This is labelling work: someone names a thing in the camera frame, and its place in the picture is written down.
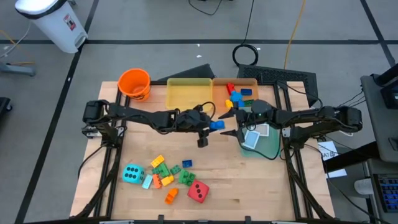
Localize yellow hanging cable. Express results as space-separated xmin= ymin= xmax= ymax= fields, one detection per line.
xmin=283 ymin=0 xmax=307 ymax=70

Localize white paper sheet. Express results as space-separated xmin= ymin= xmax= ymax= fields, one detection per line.
xmin=324 ymin=167 xmax=348 ymax=179

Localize black desk leg bar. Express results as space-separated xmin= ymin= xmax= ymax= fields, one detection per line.
xmin=323 ymin=141 xmax=381 ymax=174

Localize black flat floor panel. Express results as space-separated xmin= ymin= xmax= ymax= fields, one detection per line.
xmin=157 ymin=63 xmax=216 ymax=82

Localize blue bordered card deck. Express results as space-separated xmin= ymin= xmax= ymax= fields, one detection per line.
xmin=242 ymin=129 xmax=261 ymax=150

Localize grey desk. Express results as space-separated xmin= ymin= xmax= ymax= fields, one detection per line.
xmin=359 ymin=73 xmax=398 ymax=165

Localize black keyboard blue keys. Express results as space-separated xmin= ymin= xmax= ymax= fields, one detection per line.
xmin=372 ymin=173 xmax=398 ymax=214

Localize black desk equipment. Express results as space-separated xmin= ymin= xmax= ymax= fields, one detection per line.
xmin=371 ymin=63 xmax=398 ymax=110

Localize turquoise foam die black dots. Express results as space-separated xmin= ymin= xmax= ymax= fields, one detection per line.
xmin=122 ymin=164 xmax=147 ymax=185

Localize long green toy block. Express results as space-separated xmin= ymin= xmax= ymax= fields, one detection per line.
xmin=151 ymin=162 xmax=171 ymax=179

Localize black floor object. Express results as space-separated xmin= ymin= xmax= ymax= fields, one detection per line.
xmin=0 ymin=96 xmax=13 ymax=118

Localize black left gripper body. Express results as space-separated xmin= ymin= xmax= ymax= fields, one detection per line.
xmin=175 ymin=108 xmax=208 ymax=131

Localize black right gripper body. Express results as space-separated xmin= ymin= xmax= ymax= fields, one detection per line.
xmin=235 ymin=99 xmax=273 ymax=130

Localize blue block with round stud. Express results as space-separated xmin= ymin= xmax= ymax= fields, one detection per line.
xmin=230 ymin=90 xmax=245 ymax=108

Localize red foam die black dots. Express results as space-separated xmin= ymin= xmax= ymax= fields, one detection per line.
xmin=187 ymin=179 xmax=211 ymax=204

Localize orange jack-o'-lantern bucket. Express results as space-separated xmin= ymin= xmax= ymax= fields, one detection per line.
xmin=117 ymin=68 xmax=152 ymax=101

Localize large green toy block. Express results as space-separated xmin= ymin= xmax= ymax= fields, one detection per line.
xmin=177 ymin=169 xmax=197 ymax=188

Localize light blue toy block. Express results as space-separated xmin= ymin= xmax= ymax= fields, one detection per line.
xmin=141 ymin=174 xmax=154 ymax=190

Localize black table frame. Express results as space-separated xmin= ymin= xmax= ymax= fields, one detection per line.
xmin=70 ymin=80 xmax=336 ymax=224

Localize teal translucent plastic tray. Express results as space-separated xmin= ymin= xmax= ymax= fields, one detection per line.
xmin=240 ymin=123 xmax=282 ymax=159

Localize black perforated floor panel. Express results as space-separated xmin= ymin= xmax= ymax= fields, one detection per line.
xmin=237 ymin=64 xmax=319 ymax=108

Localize white trash can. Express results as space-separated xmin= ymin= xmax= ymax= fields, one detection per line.
xmin=14 ymin=0 xmax=89 ymax=54

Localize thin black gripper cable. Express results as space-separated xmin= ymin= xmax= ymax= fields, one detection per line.
xmin=198 ymin=101 xmax=217 ymax=121

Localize white printed paper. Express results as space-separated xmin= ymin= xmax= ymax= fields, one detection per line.
xmin=317 ymin=140 xmax=340 ymax=162

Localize grey patterned card deck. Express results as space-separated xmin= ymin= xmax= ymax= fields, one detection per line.
xmin=255 ymin=123 xmax=271 ymax=138

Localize black coiled cable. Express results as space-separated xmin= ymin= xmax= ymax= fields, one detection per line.
xmin=232 ymin=0 xmax=259 ymax=67

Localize grey floor stand base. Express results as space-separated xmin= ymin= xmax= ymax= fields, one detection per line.
xmin=0 ymin=61 xmax=37 ymax=77

